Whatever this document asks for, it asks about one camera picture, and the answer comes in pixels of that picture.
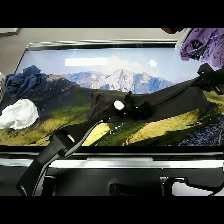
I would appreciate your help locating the dark grey garment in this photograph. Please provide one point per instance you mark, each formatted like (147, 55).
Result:
(186, 100)

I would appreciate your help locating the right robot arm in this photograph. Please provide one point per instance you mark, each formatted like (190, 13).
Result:
(213, 78)

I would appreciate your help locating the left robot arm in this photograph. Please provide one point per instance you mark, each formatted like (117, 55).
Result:
(70, 135)

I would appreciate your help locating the white garment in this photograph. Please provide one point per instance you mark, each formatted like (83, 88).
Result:
(18, 115)

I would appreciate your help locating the dark blue garment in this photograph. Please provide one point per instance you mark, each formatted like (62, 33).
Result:
(23, 81)

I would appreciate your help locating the purple printed garment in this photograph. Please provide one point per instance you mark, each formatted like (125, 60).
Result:
(208, 40)

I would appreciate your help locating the silver frame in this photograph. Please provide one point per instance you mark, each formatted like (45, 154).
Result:
(116, 163)

